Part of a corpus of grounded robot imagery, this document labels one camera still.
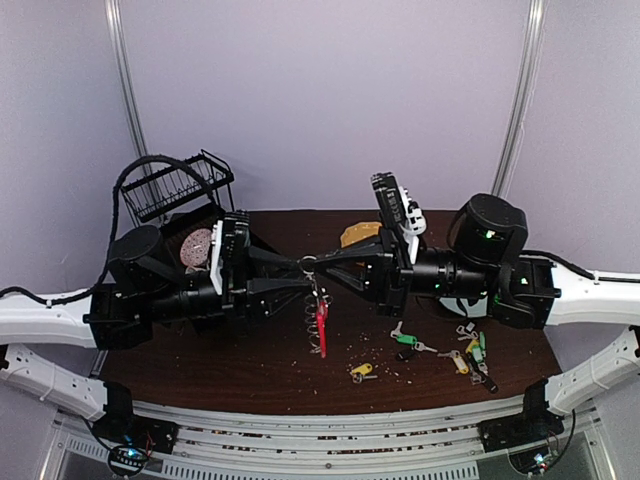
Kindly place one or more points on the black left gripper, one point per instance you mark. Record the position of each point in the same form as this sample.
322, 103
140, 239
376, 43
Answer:
236, 285

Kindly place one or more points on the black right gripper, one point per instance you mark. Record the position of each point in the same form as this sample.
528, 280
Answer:
388, 275

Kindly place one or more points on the red handled key ring holder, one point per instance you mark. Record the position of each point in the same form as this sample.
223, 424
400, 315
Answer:
317, 341

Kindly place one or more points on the yellow key tag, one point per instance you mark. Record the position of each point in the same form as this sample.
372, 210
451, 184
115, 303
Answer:
459, 362
362, 373

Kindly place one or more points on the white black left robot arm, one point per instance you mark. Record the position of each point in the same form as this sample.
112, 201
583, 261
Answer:
142, 285

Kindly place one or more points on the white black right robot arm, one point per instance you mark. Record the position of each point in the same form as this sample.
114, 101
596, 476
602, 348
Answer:
486, 260

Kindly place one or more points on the yellow dotted plate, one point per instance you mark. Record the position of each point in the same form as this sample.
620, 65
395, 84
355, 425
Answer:
359, 232

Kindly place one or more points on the pink patterned bowl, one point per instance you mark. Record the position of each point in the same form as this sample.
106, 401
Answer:
194, 250

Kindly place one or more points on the green key tag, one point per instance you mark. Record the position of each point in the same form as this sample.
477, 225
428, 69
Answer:
477, 348
409, 340

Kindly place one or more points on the black key tag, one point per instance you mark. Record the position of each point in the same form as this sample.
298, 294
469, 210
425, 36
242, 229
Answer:
405, 355

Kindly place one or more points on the light blue flower plate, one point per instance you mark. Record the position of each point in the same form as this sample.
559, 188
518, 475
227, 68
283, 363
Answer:
464, 307

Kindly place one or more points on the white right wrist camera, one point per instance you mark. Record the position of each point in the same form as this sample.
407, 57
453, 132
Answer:
400, 213

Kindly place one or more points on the black wire dish rack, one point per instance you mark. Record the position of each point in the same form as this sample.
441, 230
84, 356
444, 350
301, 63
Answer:
156, 185

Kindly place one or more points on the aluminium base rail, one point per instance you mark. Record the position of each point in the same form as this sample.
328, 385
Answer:
441, 443

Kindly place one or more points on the right aluminium frame post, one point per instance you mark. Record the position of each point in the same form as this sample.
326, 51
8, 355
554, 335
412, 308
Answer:
524, 92

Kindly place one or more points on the aluminium frame post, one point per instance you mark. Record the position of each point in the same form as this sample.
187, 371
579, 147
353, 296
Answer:
118, 40
524, 92

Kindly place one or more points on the left aluminium frame post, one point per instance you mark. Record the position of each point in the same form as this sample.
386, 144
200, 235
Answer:
118, 40

